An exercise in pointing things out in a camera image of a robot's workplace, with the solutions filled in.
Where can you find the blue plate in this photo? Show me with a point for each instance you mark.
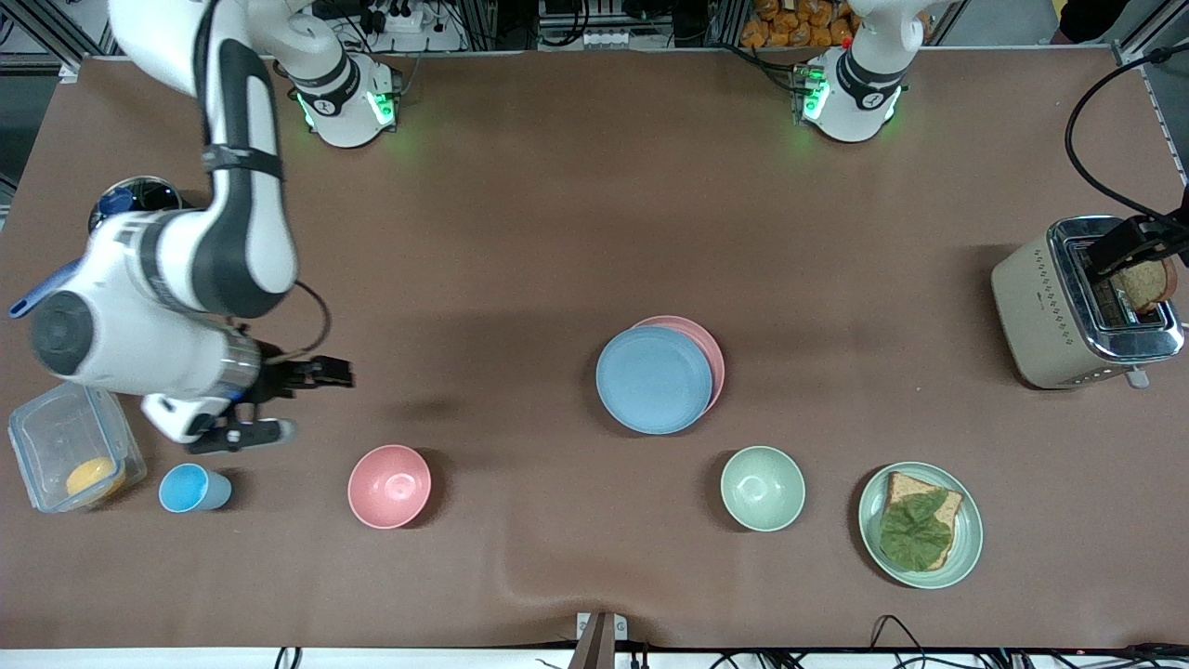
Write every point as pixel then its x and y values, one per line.
pixel 650 381

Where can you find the orange bread rolls pile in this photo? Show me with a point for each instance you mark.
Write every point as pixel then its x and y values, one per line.
pixel 780 23

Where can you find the yellow round food piece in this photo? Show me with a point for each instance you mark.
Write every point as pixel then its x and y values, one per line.
pixel 93 476

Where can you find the green lettuce leaf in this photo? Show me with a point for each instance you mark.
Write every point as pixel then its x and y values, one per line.
pixel 915 534

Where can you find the toast slice under lettuce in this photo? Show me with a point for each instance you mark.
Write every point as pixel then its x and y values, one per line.
pixel 906 488

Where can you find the green plate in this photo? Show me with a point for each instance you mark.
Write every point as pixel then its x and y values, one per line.
pixel 966 548

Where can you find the pink plate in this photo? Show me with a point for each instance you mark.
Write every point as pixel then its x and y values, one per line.
pixel 711 348

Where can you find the brown bread slice in toaster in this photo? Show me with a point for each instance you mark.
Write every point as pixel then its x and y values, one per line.
pixel 1147 283

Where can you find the white power strip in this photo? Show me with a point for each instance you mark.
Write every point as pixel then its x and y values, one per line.
pixel 399 17

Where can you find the green bowl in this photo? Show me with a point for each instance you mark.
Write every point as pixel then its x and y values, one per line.
pixel 763 488

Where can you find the clear container with blue rim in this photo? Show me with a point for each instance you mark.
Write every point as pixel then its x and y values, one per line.
pixel 56 437

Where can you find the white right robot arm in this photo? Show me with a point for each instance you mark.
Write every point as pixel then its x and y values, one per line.
pixel 121 344

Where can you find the blue cup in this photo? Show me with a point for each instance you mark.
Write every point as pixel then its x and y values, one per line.
pixel 186 488

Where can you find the pink bowl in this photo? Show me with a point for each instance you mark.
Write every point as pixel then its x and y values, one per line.
pixel 390 486

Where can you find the silver beige toaster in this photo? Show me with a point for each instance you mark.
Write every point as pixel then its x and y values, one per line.
pixel 1031 316

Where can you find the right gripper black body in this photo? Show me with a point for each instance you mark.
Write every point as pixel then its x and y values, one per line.
pixel 277 376

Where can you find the metal mount bracket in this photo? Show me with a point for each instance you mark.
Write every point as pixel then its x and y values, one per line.
pixel 599 641

